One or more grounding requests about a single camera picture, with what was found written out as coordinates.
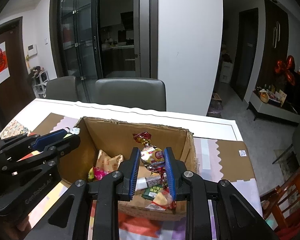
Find pink snack packet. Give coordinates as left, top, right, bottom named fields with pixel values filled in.
left=93, top=167, right=109, bottom=181

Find heart biscuit clear packet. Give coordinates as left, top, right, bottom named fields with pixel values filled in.
left=147, top=190, right=176, bottom=211

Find green cracker packet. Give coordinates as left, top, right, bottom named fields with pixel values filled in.
left=141, top=185, right=163, bottom=201

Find red gold candy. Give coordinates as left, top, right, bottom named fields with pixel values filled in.
left=133, top=132, right=168, bottom=190

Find pale green candy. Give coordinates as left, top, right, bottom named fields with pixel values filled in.
left=67, top=127, right=81, bottom=135

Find green yellow candy packet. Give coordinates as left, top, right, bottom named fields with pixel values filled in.
left=88, top=167, right=95, bottom=182

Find person's left hand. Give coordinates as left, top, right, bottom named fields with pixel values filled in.
left=5, top=216, right=31, bottom=240

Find brown cardboard box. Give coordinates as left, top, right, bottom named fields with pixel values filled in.
left=58, top=116, right=199, bottom=222

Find colourful patchwork tablecloth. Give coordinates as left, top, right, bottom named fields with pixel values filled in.
left=0, top=98, right=263, bottom=240

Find grey dining chair left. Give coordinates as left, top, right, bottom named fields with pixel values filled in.
left=46, top=76, right=79, bottom=102

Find grey dining chair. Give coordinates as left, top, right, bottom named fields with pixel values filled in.
left=94, top=77, right=166, bottom=112
left=46, top=76, right=79, bottom=102

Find white shoe rack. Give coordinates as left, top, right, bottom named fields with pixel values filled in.
left=29, top=66, right=49, bottom=99

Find red wooden chair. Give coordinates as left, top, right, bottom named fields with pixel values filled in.
left=260, top=167, right=300, bottom=239

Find red fu door poster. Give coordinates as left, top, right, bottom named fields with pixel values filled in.
left=0, top=41, right=11, bottom=87

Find grey dining chair centre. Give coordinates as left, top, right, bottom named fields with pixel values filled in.
left=94, top=77, right=166, bottom=112

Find white low side table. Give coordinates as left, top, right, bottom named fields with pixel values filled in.
left=247, top=93, right=300, bottom=127

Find white box in hallway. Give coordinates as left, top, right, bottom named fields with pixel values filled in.
left=219, top=61, right=233, bottom=83

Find glass sliding door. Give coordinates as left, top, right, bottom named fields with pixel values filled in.
left=49, top=0, right=102, bottom=102

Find red heart balloons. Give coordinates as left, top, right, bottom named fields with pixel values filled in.
left=275, top=55, right=295, bottom=86

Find white wall intercom panel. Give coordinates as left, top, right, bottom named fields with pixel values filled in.
left=27, top=44, right=38, bottom=57

